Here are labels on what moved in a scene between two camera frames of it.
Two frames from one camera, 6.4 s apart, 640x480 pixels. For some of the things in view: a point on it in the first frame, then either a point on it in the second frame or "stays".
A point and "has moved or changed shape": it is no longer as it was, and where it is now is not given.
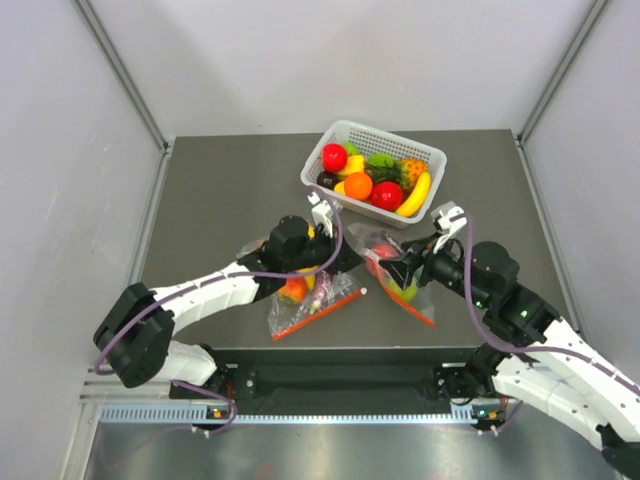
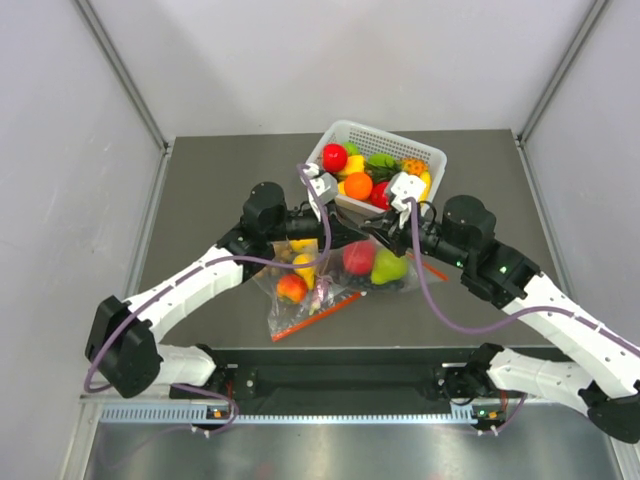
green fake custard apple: [353, 148] stays
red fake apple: [385, 251] to [359, 257]
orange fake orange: [358, 186] stays
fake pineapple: [405, 172] stays
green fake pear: [409, 293] to [388, 267]
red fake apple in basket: [334, 157] stays
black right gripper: [401, 268] to [396, 244]
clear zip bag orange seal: [373, 244] has moved or changed shape
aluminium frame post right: [585, 29] stays
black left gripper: [347, 259] to [341, 234]
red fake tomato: [387, 195] stays
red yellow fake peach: [294, 290] stays
